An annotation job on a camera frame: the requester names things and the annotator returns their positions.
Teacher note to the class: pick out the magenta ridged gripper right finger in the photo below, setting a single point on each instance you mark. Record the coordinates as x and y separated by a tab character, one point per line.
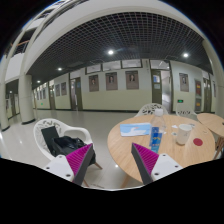
153	166

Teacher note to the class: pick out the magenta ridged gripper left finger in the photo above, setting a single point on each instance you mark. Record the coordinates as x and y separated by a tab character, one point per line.
73	166

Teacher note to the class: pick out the clear plastic water bottle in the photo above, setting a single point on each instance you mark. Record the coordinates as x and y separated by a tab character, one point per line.
157	130

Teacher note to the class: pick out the black bag on chair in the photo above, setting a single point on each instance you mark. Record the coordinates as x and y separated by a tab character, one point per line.
60	145

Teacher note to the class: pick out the white plastic chair near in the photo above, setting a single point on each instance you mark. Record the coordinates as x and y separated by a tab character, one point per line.
62	130

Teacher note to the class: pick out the blue tissue pack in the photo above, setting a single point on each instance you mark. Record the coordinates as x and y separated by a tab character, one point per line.
135	129

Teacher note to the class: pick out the round wooden table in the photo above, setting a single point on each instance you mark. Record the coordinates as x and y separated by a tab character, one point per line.
185	155
215	124

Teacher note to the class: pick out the white paper cup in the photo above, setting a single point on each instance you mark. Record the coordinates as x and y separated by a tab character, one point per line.
183	134

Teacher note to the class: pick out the red round coaster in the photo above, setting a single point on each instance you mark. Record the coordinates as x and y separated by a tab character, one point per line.
198	142

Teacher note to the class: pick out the white chair behind table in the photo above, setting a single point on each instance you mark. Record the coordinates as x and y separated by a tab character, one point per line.
149	109

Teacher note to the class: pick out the white chair far right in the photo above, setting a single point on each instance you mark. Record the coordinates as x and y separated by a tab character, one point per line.
187	114

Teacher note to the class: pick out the framed portrait far right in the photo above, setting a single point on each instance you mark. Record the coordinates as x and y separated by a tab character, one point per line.
184	83

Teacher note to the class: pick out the framed portrait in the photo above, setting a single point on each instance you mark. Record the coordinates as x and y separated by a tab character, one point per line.
132	81
184	83
111	81
93	83

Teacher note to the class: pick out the framed portrait left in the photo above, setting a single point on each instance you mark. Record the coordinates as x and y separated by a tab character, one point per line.
93	83

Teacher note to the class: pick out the dark green door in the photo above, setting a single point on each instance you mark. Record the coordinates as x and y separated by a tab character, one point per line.
156	87

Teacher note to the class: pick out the white round pillar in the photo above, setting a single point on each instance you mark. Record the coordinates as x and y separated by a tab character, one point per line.
25	99

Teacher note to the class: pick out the framed portrait middle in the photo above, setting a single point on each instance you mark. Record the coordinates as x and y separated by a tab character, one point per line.
111	81

